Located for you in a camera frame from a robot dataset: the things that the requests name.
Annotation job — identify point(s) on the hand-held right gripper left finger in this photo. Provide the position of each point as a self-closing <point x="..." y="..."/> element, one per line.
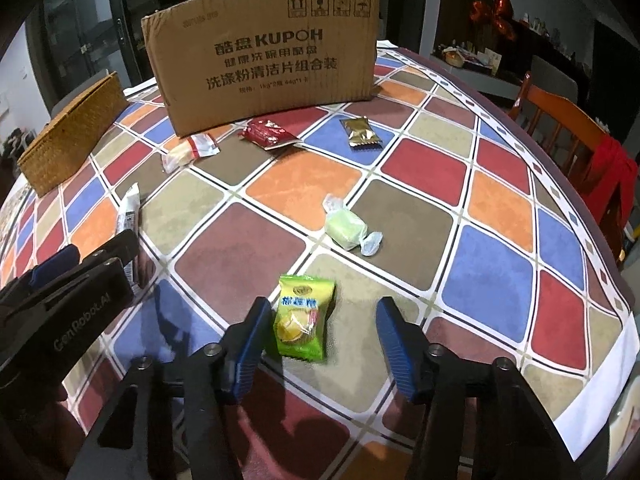
<point x="250" y="345"/>

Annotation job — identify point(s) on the woven lidded basket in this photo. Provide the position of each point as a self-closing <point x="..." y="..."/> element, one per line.
<point x="70" y="135"/>

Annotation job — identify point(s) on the small food basket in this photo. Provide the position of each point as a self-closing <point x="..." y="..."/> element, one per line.
<point x="453" y="56"/>

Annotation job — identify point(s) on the dark sideboard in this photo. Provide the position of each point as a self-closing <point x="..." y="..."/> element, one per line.
<point x="550" y="40"/>

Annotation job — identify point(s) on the brown cardboard box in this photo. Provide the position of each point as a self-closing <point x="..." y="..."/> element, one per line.
<point x="260" y="70"/>

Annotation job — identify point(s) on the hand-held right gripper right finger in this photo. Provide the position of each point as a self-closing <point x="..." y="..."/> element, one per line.
<point x="395" y="350"/>

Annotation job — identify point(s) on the sliding glass door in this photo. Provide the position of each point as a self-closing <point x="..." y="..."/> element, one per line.
<point x="90" y="25"/>

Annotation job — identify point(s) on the small bronze snack packet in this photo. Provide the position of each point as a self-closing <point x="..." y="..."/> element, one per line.
<point x="361" y="132"/>

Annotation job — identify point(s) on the white low cabinet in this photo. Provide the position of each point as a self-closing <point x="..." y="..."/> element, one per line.
<point x="480" y="81"/>

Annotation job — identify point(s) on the red foil balloon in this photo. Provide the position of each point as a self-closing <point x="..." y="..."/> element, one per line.
<point x="500" y="7"/>

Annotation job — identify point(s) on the green snack packet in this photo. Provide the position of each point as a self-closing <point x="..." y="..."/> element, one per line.
<point x="302" y="325"/>

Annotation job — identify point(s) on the green candy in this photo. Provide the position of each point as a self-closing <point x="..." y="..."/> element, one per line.
<point x="345" y="230"/>

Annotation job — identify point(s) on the dark red snack packet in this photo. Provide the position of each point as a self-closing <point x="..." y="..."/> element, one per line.
<point x="267" y="132"/>

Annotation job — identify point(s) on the grey long snack bar packet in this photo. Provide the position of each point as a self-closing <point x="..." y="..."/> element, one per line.
<point x="129" y="210"/>

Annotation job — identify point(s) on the colourful checked tablecloth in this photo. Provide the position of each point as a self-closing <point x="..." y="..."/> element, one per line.
<point x="410" y="170"/>

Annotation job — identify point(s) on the pale cracker packet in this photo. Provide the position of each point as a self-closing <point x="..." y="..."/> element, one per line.
<point x="182" y="154"/>

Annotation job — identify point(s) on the orange wooden chair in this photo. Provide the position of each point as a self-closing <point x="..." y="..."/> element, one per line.
<point x="560" y="105"/>

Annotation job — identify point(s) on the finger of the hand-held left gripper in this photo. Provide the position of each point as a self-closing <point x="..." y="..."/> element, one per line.
<point x="105" y="250"/>
<point x="55" y="262"/>

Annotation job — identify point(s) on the red cloth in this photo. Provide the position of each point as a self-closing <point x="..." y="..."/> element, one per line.
<point x="607" y="170"/>

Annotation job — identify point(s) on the grey upholstered chair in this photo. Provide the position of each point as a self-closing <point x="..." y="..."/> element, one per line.
<point x="550" y="80"/>

